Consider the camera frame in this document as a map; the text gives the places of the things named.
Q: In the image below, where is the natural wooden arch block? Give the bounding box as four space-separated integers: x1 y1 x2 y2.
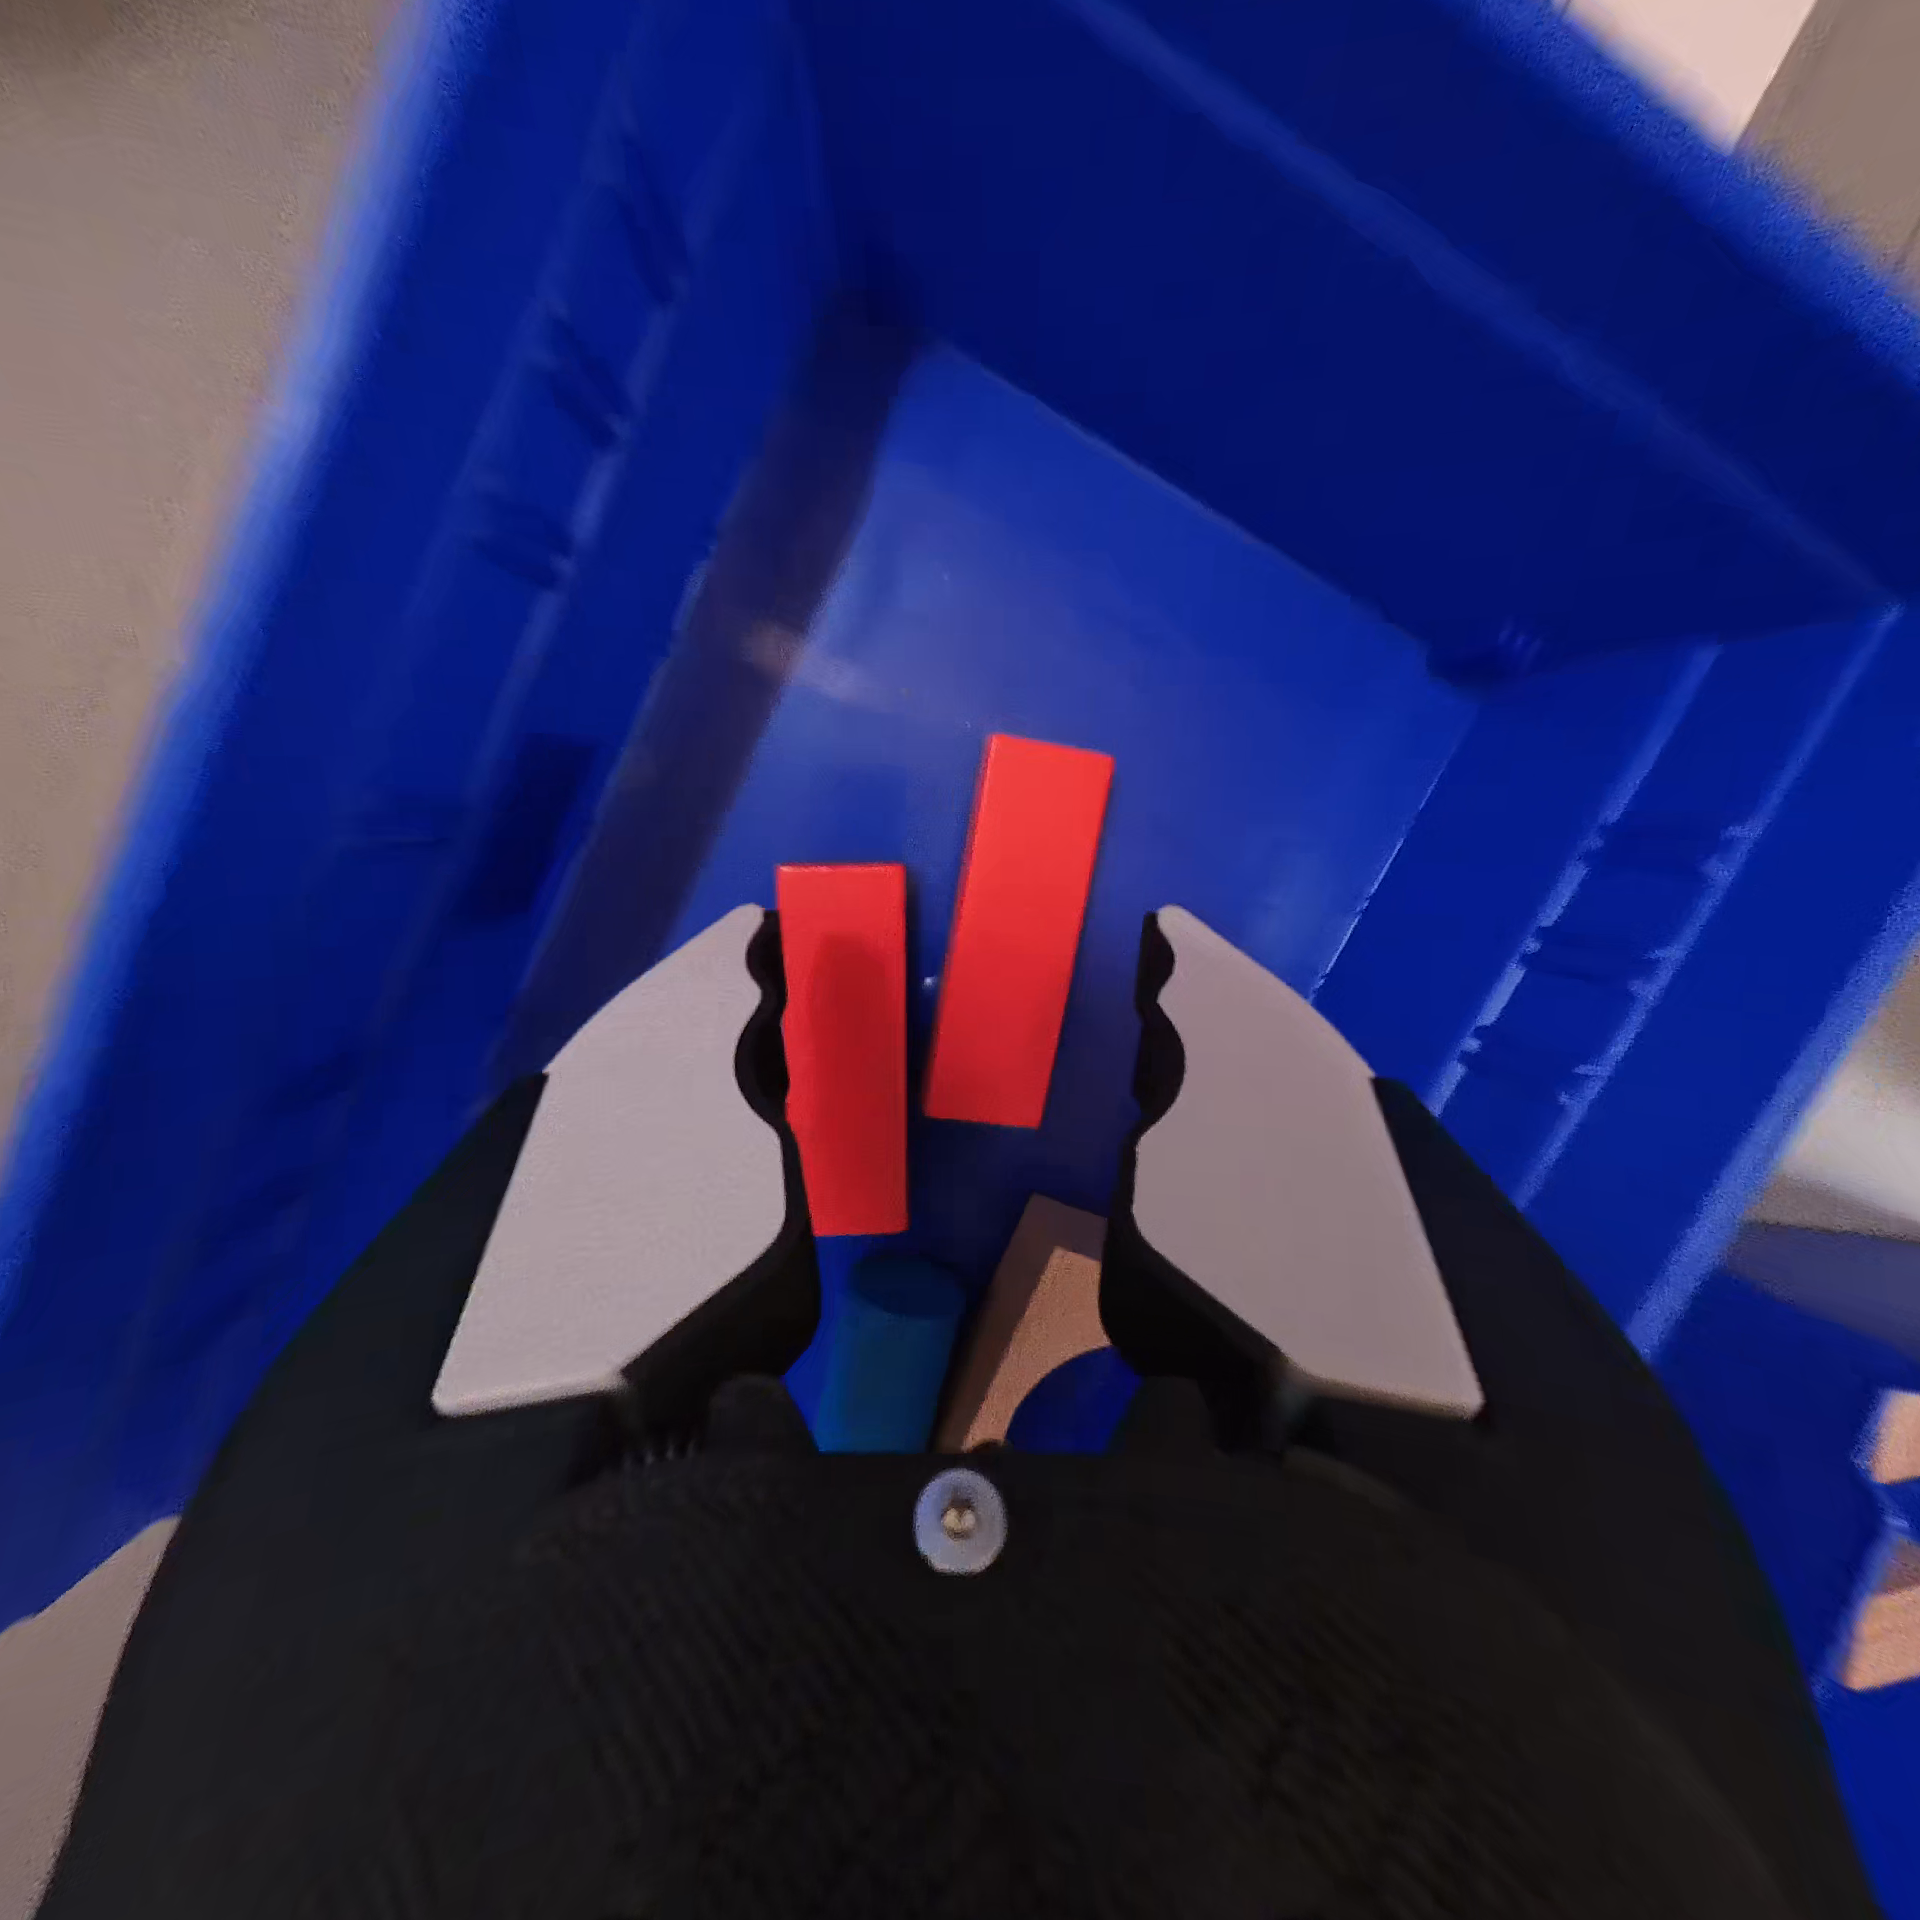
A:
939 1195 1121 1453

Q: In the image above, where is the red rectangular wooden block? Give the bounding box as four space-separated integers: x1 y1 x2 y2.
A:
921 732 1114 1128
776 863 911 1239

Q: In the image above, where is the blue wooden cylinder block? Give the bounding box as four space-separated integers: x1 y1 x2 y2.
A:
816 1254 966 1453

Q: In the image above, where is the blue plastic storage bin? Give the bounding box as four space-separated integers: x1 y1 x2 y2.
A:
0 0 1920 1517

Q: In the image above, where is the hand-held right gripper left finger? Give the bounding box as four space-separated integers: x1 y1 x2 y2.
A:
432 904 825 1419

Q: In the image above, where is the blue plastic crate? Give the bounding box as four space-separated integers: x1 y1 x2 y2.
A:
1635 1224 1920 1704

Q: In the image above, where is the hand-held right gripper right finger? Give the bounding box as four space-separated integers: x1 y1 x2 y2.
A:
1100 907 1485 1419

